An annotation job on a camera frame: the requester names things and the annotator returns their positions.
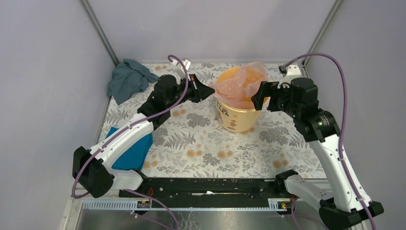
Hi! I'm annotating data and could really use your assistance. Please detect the blue folded cloth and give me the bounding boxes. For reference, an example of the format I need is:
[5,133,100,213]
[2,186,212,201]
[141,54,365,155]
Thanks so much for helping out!
[111,133,153,171]

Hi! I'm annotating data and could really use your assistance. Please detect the floral patterned table mat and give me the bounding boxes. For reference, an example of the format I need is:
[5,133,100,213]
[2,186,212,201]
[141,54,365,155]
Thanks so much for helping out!
[90,63,327,179]

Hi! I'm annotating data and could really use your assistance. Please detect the grey crumpled cloth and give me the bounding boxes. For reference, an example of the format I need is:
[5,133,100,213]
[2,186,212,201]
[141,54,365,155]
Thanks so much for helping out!
[106,58,159,105]

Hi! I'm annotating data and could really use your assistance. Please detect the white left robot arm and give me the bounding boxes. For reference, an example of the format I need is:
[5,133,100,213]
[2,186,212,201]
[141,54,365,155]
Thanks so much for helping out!
[72,74,215,198]

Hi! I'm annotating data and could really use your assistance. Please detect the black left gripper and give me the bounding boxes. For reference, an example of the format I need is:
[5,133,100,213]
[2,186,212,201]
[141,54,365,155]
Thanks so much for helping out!
[167,74,215,109]

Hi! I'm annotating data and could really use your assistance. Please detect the yellow trash bin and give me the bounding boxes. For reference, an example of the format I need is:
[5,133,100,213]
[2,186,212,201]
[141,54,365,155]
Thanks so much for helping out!
[215,66,270,133]

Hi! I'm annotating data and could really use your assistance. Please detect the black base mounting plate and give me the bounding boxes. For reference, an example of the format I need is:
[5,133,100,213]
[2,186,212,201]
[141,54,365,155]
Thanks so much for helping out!
[137,177,292,209]

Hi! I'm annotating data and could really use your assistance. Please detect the pink plastic trash bag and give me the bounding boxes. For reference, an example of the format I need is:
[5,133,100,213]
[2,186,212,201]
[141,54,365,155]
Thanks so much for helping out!
[211,61,269,109]

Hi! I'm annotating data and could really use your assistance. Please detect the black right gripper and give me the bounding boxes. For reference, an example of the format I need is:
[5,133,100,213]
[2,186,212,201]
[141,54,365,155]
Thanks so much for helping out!
[250,80,300,119]

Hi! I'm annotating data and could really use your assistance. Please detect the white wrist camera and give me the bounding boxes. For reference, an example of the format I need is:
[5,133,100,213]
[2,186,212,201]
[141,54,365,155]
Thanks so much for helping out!
[171,58,191,79]
[277,64,302,89]

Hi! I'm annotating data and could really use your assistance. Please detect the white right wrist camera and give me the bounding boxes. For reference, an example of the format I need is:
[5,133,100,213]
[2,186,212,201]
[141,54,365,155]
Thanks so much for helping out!
[277,64,302,89]

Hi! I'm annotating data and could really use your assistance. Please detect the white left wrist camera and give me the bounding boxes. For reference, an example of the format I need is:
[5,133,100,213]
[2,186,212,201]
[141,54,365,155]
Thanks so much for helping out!
[171,58,191,79]

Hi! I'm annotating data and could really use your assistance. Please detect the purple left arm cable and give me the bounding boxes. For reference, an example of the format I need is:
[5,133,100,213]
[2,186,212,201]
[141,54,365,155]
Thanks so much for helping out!
[70,54,191,230]

